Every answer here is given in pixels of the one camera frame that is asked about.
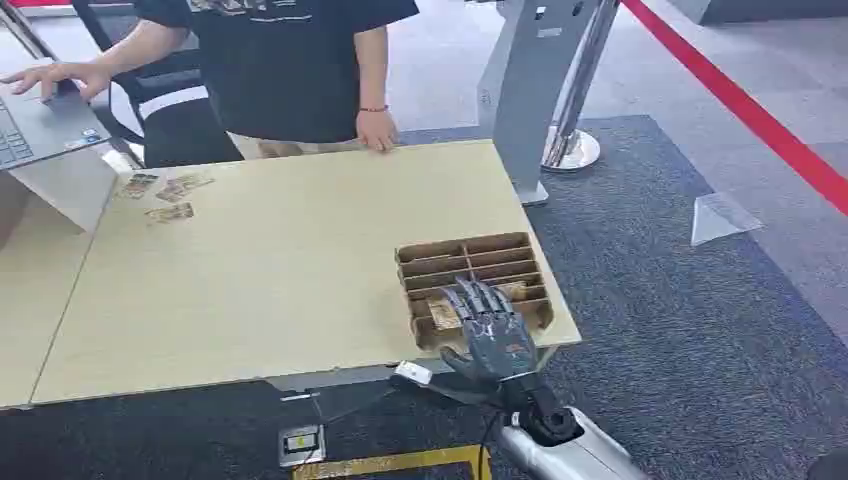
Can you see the grey laptop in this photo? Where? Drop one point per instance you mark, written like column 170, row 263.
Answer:
column 40, row 129

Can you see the black office chair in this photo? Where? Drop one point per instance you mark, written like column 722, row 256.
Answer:
column 172, row 116

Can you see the red barrier belt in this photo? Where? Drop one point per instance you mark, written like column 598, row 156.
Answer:
column 748, row 109

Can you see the yellow floor tape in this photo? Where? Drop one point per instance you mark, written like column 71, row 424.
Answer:
column 397, row 462

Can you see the wooden slotted card box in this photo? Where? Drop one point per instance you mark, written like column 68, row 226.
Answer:
column 487, row 262

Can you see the white laptop stand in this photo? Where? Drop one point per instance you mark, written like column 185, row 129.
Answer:
column 69, row 189

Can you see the chrome stanchion post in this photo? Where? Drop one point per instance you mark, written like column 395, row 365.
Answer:
column 578, row 106

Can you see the person's right hand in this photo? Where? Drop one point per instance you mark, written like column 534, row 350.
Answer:
column 56, row 76

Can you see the person's left hand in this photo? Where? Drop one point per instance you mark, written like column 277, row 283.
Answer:
column 376, row 130

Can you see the clear plastic sheet piece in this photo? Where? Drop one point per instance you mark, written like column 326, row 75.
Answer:
column 721, row 218

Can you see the dark grey carpet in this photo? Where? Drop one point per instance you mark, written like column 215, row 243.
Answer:
column 662, row 311

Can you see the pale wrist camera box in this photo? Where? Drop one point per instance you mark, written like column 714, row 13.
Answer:
column 414, row 373

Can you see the metal floor socket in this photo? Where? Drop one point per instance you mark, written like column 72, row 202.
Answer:
column 302, row 445

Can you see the person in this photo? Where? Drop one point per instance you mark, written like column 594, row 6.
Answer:
column 291, row 73

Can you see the grey kiosk stand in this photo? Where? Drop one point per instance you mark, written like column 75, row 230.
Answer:
column 530, row 86

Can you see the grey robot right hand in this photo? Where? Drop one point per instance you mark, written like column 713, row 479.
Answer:
column 495, row 341

